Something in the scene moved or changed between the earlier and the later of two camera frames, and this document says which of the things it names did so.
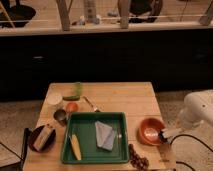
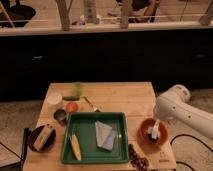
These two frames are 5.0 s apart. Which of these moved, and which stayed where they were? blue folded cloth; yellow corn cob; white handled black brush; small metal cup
Moved: white handled black brush
Stayed: blue folded cloth; small metal cup; yellow corn cob
